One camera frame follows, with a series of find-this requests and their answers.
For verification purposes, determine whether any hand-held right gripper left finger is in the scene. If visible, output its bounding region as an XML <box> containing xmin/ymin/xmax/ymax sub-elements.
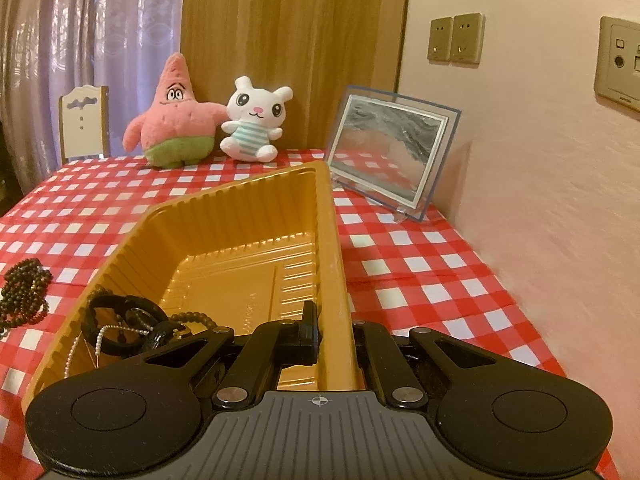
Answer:
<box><xmin>144</xmin><ymin>300</ymin><xmax>321</xmax><ymax>412</ymax></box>

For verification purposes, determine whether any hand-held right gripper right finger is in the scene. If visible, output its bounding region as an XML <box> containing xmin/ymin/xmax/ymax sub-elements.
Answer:
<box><xmin>353</xmin><ymin>320</ymin><xmax>502</xmax><ymax>409</ymax></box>

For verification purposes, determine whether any small white chair back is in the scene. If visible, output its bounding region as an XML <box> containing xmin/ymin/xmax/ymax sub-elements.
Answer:
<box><xmin>58</xmin><ymin>85</ymin><xmax>111</xmax><ymax>165</ymax></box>

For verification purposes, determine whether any pink starfish plush toy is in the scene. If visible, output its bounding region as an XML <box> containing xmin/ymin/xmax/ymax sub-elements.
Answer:
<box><xmin>123</xmin><ymin>52</ymin><xmax>228</xmax><ymax>169</ymax></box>

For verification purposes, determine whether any white pearl necklace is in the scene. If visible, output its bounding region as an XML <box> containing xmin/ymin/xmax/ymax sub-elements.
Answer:
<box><xmin>64</xmin><ymin>321</ymin><xmax>153</xmax><ymax>380</ymax></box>

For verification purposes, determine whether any beige wall data socket panel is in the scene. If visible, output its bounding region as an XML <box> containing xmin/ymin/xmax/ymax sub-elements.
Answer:
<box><xmin>593</xmin><ymin>16</ymin><xmax>640</xmax><ymax>106</ymax></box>

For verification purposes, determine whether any white rabbit plush toy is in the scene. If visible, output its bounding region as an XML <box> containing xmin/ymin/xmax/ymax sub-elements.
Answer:
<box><xmin>220</xmin><ymin>76</ymin><xmax>294</xmax><ymax>163</ymax></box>

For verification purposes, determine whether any wooden cabinet panel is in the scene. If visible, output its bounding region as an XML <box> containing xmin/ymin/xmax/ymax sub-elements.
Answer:
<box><xmin>181</xmin><ymin>0</ymin><xmax>412</xmax><ymax>153</ymax></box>

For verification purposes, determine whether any red checkered tablecloth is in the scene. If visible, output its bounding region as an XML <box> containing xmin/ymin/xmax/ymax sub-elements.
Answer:
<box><xmin>0</xmin><ymin>147</ymin><xmax>621</xmax><ymax>480</ymax></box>

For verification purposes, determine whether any sheer lilac curtain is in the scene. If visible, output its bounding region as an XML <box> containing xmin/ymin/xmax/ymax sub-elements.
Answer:
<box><xmin>0</xmin><ymin>0</ymin><xmax>188</xmax><ymax>196</ymax></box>

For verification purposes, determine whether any dark bead bracelet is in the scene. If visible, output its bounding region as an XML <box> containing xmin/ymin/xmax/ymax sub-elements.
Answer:
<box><xmin>169</xmin><ymin>311</ymin><xmax>219</xmax><ymax>335</ymax></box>

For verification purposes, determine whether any beige wall power socket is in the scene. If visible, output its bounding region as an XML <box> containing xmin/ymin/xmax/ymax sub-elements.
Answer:
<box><xmin>427</xmin><ymin>16</ymin><xmax>454</xmax><ymax>62</ymax></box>
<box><xmin>450</xmin><ymin>12</ymin><xmax>486</xmax><ymax>65</ymax></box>

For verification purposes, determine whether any small black bracelet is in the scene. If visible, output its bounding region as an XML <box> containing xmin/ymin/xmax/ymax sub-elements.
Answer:
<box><xmin>141</xmin><ymin>321</ymin><xmax>190</xmax><ymax>352</ymax></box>

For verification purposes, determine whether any gold plastic tray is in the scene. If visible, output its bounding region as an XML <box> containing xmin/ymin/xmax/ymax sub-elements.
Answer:
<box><xmin>22</xmin><ymin>161</ymin><xmax>362</xmax><ymax>415</ymax></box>

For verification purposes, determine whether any large black bangle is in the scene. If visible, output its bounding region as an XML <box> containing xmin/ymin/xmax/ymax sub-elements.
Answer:
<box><xmin>81</xmin><ymin>293</ymin><xmax>169</xmax><ymax>357</ymax></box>

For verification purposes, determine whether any sand art picture frame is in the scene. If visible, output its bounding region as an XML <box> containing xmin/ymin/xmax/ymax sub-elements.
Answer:
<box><xmin>324</xmin><ymin>85</ymin><xmax>460</xmax><ymax>222</ymax></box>

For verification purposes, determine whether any dark brown bead necklace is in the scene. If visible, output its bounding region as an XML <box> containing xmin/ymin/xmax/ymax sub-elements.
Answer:
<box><xmin>0</xmin><ymin>258</ymin><xmax>52</xmax><ymax>339</ymax></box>

